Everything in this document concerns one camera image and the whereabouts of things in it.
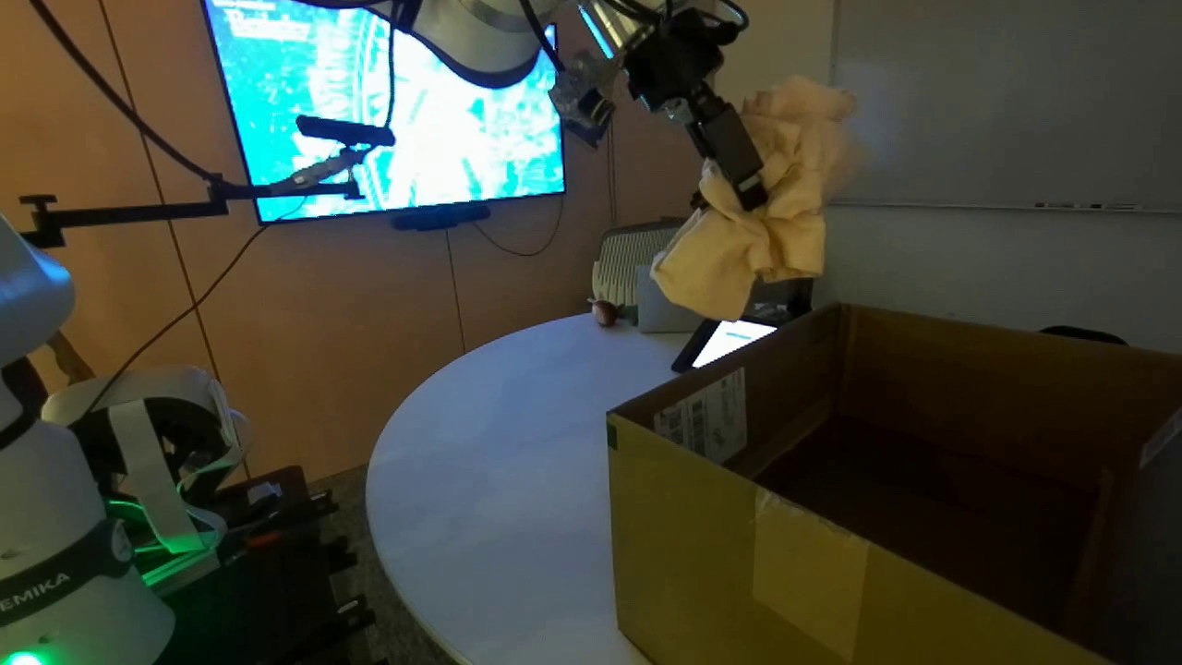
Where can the black chair back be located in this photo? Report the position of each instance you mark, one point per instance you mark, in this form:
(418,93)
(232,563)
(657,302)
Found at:
(1082,332)

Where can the wall whiteboard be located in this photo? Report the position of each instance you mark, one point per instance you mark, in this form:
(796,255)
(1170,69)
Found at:
(1020,106)

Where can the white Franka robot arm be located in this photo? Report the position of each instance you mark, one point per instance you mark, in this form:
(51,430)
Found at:
(51,518)

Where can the black tablet with lit screen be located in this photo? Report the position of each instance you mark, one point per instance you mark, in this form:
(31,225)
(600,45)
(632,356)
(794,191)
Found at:
(725,336)

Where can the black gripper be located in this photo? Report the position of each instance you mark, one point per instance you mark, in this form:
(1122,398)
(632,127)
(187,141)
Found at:
(671,59)

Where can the large wall monitor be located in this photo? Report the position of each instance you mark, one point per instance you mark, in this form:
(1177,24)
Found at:
(429,124)

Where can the peach cloth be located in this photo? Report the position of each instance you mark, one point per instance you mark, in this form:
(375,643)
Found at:
(769,235)

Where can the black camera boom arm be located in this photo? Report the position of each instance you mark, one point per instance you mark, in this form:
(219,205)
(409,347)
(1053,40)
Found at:
(148,208)

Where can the brown cardboard box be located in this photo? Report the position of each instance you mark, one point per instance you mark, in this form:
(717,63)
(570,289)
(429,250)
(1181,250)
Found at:
(890,518)

